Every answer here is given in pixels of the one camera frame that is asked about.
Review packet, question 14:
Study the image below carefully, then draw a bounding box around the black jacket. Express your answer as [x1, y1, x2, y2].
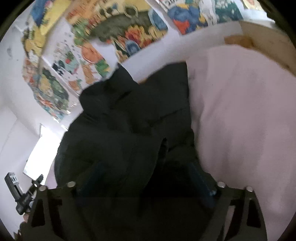
[54, 62, 215, 240]

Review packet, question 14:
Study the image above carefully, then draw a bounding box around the pink bed sheet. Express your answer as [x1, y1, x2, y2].
[186, 45, 295, 240]

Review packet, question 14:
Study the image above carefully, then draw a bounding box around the anime girl drawing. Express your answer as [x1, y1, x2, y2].
[22, 57, 69, 122]

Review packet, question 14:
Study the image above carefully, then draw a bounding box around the orange juice drawing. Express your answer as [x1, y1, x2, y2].
[42, 18, 117, 96]

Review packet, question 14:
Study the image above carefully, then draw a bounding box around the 2024 dragon drawing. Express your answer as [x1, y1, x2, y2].
[158, 0, 243, 35]

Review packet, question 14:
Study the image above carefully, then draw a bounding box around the whale landscape drawing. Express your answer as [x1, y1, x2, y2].
[66, 1, 168, 63]

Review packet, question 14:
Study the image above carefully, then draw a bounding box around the wooden bed frame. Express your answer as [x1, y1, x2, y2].
[224, 21, 295, 75]

